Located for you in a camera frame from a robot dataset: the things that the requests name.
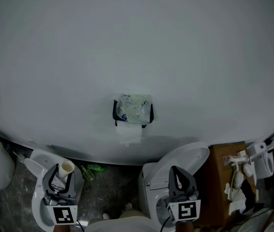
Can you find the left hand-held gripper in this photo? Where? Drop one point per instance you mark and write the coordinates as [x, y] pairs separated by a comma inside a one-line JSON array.
[[64, 214]]

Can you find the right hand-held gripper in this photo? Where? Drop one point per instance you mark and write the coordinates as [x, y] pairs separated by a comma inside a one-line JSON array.
[[186, 210]]

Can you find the cardboard paper tube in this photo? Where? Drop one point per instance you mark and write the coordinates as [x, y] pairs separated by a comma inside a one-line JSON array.
[[65, 169]]

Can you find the white toilet paper roll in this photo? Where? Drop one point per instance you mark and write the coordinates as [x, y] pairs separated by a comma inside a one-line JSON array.
[[129, 133]]

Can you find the person's right forearm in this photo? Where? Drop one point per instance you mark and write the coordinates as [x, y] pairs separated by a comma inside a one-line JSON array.
[[184, 227]]

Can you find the white toilet with wide lid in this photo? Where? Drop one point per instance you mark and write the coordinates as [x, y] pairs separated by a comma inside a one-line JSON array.
[[187, 156]]

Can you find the white toilet with sticker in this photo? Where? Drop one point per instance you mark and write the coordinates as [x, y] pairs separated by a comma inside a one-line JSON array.
[[40, 161]]

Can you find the white toilet brush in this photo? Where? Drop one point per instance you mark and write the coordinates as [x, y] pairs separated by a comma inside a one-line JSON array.
[[20, 156]]

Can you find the white toilet with black label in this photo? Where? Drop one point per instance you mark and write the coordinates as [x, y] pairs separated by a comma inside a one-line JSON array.
[[263, 163]]

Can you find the pale green scrub brush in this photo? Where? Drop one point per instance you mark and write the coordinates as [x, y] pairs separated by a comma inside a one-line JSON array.
[[88, 174]]

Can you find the brown cardboard box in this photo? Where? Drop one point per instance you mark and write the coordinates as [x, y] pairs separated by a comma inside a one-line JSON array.
[[214, 178]]

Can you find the white wrapped bundle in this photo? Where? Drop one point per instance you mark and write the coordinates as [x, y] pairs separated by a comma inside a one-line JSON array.
[[248, 170], [238, 180]]

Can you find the person's left shoe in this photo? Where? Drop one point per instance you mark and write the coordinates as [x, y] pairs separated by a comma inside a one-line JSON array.
[[106, 216]]

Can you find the person's shoe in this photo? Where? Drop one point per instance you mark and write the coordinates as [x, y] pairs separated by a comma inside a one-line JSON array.
[[128, 207], [106, 216]]

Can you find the person's right shoe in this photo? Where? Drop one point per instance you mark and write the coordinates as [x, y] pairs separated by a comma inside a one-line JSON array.
[[128, 207]]

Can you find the white handheld sprayer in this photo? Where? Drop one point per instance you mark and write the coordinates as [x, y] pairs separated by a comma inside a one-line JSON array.
[[235, 159]]

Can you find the black plastic bag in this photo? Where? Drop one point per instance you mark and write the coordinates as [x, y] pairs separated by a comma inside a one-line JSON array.
[[249, 192]]

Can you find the small white box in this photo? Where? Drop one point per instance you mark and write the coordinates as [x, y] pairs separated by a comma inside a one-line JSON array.
[[242, 153]]

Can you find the person's white shirt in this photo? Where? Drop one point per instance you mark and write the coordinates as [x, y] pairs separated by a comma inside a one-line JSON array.
[[120, 225]]

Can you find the patterned tissue packet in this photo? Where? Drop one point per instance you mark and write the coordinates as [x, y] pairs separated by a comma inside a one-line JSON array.
[[133, 109]]

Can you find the black wall paper holder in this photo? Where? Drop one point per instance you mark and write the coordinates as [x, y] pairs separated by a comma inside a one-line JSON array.
[[114, 110]]

